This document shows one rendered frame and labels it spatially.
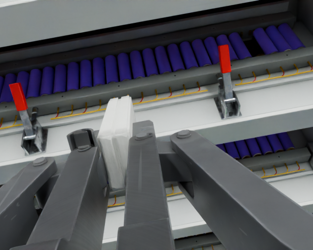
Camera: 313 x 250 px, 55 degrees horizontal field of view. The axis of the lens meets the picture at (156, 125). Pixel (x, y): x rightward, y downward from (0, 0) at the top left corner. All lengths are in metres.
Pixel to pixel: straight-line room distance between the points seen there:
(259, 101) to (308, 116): 0.07
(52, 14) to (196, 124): 0.22
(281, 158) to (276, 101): 0.16
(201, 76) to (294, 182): 0.26
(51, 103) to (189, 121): 0.20
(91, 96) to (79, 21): 0.13
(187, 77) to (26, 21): 0.22
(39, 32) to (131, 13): 0.10
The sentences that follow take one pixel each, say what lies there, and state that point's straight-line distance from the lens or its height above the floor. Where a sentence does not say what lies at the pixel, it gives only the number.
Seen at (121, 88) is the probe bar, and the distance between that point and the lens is 0.43.
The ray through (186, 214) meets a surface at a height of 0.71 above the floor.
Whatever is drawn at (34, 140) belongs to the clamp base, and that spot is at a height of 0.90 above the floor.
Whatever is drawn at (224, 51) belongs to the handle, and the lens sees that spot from 0.40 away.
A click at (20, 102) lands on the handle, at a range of 0.42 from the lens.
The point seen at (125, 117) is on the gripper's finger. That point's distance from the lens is 0.16.
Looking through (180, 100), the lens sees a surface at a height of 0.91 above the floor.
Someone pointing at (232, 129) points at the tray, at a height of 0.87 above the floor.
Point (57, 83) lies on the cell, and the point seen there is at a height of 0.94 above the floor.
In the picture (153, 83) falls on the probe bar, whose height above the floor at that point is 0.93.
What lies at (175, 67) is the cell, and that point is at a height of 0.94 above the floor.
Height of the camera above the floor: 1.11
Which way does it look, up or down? 32 degrees down
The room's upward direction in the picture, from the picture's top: 10 degrees counter-clockwise
